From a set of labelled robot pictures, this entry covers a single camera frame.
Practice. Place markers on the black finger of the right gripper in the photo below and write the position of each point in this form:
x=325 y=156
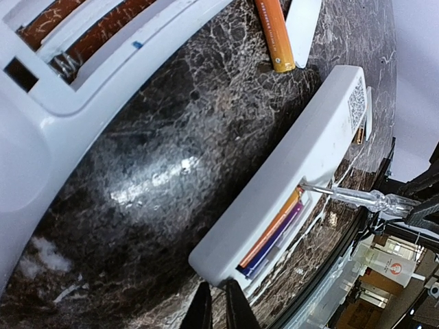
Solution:
x=424 y=214

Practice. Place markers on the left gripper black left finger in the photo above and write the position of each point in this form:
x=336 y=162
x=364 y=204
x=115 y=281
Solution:
x=199 y=314

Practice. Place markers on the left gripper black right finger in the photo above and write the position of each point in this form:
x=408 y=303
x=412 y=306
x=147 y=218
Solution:
x=238 y=311

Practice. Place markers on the clear handled screwdriver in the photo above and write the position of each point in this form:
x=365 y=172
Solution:
x=374 y=201

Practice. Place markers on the white battery cover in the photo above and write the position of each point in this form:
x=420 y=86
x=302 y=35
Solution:
x=301 y=22
x=369 y=115

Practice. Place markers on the white remote with QR label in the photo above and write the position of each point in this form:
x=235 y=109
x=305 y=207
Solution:
x=310 y=153

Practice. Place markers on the orange battery of QR remote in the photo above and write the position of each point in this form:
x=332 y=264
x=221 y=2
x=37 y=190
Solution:
x=293 y=199

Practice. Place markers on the orange AA battery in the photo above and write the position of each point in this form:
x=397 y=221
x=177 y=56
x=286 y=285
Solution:
x=275 y=31

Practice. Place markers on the white remote with battery compartment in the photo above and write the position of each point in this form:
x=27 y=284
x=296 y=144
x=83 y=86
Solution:
x=65 y=74

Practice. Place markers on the purple battery of QR remote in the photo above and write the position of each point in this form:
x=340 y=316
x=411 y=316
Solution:
x=271 y=247

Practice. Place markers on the plastic cup with red logo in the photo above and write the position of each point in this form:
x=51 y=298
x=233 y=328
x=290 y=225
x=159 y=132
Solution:
x=394 y=267

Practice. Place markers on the black curved front rail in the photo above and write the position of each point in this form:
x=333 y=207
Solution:
x=309 y=257

